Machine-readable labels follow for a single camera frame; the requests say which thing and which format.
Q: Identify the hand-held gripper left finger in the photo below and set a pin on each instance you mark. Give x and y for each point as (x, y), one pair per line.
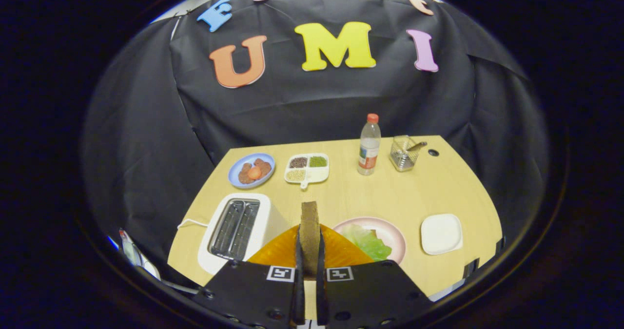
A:
(298, 290)

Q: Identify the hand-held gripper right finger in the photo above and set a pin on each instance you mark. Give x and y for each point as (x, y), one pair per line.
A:
(321, 295)

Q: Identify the brown bread slice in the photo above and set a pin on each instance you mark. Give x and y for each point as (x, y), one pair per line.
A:
(309, 231)

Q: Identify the green lettuce leaf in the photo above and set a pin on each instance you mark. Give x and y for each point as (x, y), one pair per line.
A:
(365, 243)

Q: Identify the white toaster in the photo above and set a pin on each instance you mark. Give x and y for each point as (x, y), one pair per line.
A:
(267, 212)

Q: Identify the pink plate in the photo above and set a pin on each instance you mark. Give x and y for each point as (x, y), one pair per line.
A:
(395, 236)

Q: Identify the blue plate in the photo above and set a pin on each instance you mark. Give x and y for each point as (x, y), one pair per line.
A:
(263, 181)

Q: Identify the white divided grain tray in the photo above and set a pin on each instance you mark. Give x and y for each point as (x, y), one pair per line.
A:
(318, 174)

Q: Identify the orange tomato piece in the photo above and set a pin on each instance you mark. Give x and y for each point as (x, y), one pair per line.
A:
(254, 173)

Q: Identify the brown sausage slices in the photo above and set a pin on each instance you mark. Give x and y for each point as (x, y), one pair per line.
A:
(263, 165)

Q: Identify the small white plate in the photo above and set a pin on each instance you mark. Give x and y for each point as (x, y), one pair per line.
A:
(441, 234)

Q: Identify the black table clamp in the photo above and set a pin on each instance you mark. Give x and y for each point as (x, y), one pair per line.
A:
(500, 245)
(471, 268)

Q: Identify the clear red-capped plastic bottle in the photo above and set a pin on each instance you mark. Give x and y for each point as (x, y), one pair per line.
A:
(369, 148)

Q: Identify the black backdrop cloth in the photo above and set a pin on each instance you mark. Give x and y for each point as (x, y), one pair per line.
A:
(292, 109)

